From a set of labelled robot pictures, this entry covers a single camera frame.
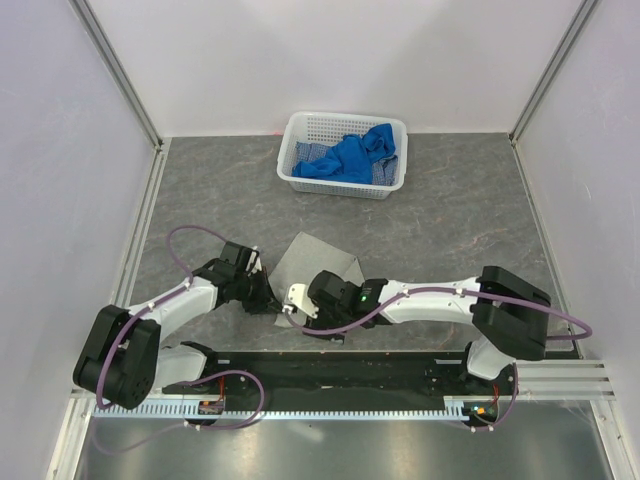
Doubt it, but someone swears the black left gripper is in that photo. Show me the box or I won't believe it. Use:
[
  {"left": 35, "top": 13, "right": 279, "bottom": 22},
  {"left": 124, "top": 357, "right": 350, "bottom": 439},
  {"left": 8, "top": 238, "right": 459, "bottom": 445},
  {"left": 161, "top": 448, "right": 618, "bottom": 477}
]
[{"left": 234, "top": 266, "right": 283, "bottom": 315}]

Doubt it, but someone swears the grey cloth napkin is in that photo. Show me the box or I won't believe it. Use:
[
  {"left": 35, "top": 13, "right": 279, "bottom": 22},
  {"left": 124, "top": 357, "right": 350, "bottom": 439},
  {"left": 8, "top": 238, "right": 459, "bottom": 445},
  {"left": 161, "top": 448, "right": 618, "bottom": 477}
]
[{"left": 269, "top": 232, "right": 364, "bottom": 303}]

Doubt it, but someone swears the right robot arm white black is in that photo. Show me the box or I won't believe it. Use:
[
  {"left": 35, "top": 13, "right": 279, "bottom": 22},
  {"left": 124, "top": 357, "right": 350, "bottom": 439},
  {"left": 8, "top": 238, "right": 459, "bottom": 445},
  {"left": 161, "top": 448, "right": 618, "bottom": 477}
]
[{"left": 303, "top": 266, "right": 551, "bottom": 394}]

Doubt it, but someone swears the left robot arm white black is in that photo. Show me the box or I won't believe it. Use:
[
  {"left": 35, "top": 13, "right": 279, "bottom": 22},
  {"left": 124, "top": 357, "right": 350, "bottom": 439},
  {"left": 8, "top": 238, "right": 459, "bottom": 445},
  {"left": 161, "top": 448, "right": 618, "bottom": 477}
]
[{"left": 72, "top": 242, "right": 281, "bottom": 410}]

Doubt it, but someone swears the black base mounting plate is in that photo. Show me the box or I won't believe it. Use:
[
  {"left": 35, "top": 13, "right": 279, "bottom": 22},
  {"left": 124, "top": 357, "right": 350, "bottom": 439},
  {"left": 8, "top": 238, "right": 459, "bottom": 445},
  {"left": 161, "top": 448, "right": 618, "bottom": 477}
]
[{"left": 162, "top": 349, "right": 521, "bottom": 401}]

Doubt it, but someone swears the blue checkered cloth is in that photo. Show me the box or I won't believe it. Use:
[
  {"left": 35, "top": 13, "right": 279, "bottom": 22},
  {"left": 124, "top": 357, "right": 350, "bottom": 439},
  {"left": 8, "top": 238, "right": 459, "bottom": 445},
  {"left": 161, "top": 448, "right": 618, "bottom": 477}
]
[{"left": 294, "top": 140, "right": 401, "bottom": 187}]

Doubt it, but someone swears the blue towel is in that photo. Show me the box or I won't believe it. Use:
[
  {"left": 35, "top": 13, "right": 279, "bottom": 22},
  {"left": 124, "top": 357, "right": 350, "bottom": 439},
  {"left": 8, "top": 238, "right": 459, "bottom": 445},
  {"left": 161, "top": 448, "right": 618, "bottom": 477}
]
[{"left": 291, "top": 123, "right": 399, "bottom": 186}]

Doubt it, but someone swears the white perforated plastic basket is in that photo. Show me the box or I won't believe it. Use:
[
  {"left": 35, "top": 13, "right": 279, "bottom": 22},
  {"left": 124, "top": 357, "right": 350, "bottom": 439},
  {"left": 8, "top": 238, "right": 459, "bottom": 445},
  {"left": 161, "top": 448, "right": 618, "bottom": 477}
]
[{"left": 276, "top": 112, "right": 408, "bottom": 200}]

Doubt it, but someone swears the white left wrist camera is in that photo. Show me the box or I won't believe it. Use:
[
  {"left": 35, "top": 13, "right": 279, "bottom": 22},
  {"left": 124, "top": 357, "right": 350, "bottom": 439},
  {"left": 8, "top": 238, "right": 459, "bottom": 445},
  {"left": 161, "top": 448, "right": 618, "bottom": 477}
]
[{"left": 246, "top": 246, "right": 262, "bottom": 275}]

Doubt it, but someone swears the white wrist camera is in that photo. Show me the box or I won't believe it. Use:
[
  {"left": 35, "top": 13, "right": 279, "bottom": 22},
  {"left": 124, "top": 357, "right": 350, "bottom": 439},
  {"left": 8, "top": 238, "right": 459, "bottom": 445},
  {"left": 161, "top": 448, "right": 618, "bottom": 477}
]
[
  {"left": 283, "top": 283, "right": 319, "bottom": 318},
  {"left": 246, "top": 246, "right": 262, "bottom": 275}
]

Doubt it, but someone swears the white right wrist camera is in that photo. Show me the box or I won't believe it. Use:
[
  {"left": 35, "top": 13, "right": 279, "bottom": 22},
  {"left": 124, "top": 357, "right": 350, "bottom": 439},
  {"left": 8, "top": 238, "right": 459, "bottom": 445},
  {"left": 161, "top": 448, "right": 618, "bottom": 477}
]
[{"left": 283, "top": 283, "right": 319, "bottom": 318}]

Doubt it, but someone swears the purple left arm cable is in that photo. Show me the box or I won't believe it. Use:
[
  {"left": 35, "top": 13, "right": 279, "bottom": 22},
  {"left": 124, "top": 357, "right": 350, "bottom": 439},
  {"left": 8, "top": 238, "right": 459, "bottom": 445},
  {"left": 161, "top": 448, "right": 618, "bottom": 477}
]
[{"left": 92, "top": 225, "right": 266, "bottom": 454}]

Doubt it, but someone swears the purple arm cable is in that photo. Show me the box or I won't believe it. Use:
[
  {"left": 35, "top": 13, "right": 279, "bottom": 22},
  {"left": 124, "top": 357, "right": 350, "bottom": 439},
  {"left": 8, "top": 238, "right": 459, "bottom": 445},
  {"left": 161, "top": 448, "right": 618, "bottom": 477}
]
[
  {"left": 92, "top": 225, "right": 266, "bottom": 454},
  {"left": 282, "top": 287, "right": 594, "bottom": 434}
]

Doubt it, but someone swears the slotted cable duct rail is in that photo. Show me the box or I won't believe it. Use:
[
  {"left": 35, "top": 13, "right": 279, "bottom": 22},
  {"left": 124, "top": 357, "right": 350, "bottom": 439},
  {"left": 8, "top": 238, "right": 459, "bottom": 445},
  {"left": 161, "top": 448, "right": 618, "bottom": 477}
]
[{"left": 92, "top": 394, "right": 516, "bottom": 419}]

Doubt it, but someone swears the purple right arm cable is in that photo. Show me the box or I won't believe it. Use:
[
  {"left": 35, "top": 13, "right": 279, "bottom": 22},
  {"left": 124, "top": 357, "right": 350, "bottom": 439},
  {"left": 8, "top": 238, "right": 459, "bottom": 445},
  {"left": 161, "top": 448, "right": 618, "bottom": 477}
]
[{"left": 282, "top": 287, "right": 594, "bottom": 434}]

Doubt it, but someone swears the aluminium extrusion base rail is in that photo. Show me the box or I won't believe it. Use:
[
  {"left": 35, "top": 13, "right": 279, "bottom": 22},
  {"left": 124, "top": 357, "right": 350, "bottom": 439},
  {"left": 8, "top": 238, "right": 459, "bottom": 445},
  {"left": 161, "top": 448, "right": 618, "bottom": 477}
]
[{"left": 517, "top": 359, "right": 615, "bottom": 401}]

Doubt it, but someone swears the aluminium corner frame post left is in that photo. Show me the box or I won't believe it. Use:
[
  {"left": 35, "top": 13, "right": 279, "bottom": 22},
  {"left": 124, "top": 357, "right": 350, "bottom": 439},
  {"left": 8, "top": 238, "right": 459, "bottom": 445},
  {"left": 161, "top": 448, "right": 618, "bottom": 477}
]
[{"left": 69, "top": 0, "right": 164, "bottom": 150}]

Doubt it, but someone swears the aluminium corner frame post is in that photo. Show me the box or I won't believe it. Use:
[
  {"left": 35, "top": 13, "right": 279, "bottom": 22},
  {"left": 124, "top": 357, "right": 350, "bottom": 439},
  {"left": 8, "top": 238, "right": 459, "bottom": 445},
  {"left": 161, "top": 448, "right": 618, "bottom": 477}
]
[
  {"left": 69, "top": 0, "right": 164, "bottom": 150},
  {"left": 509, "top": 0, "right": 600, "bottom": 146}
]

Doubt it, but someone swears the aluminium corner frame post right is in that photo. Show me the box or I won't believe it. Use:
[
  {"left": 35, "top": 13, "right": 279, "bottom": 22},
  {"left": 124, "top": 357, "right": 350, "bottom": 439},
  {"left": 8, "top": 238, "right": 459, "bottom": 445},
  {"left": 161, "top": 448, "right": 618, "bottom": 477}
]
[{"left": 509, "top": 0, "right": 600, "bottom": 146}]

